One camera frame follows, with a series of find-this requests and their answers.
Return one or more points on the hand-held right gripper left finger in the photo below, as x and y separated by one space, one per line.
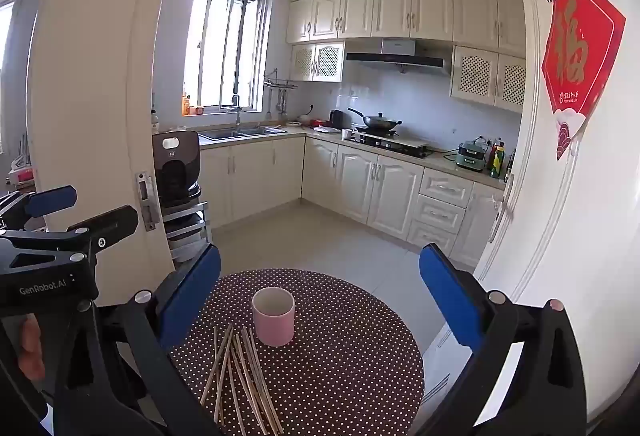
192 296

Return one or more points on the kitchen window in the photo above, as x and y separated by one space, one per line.
225 50

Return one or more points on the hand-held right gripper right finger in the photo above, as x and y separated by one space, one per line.
450 301

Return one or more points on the dark sauce bottle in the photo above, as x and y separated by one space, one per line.
509 165

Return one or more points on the white door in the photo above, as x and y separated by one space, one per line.
560 226

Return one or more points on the steel faucet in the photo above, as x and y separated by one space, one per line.
237 108

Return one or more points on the green bottle with yellow cap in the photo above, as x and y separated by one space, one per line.
496 163

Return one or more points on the wall rack with hanging utensils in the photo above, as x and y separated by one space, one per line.
280 85

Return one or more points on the range hood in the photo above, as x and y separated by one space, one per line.
400 58

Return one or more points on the small lattice door cabinet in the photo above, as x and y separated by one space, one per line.
317 61

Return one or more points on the white mug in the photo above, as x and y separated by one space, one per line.
346 133

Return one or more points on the beige kitchen countertop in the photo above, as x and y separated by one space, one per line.
440 158

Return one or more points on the orange container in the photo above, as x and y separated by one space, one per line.
187 105

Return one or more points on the green tabletop cooker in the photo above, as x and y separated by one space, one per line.
471 156

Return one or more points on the red diamond door poster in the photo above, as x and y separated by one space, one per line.
580 50

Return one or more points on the red pot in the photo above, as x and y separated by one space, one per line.
318 122

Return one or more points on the cream door with latch plate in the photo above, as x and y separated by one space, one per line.
100 90

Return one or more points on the black electric kettle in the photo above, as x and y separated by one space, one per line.
337 118

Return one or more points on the large lattice door cabinet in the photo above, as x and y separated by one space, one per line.
487 78

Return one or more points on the person's left hand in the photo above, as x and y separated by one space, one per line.
32 348

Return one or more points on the pink cup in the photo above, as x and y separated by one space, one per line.
272 326

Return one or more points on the cream lower kitchen cabinets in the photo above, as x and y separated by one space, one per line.
360 186

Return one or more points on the cream kitchen cabinets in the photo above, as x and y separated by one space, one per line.
400 10
360 186

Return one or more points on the wok with lid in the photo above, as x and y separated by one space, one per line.
380 120

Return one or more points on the round polka-dot table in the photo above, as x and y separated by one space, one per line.
340 366

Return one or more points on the black gas stove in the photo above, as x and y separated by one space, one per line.
395 143

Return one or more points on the metal storage rack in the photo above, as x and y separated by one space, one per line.
187 231

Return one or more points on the bunch of wooden chopsticks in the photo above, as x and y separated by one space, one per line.
248 356

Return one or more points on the steel kitchen sink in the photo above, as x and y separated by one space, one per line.
240 133

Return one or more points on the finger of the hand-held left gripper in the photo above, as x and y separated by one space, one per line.
110 223
50 202

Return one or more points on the cream upper kitchen cabinets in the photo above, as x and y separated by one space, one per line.
400 10

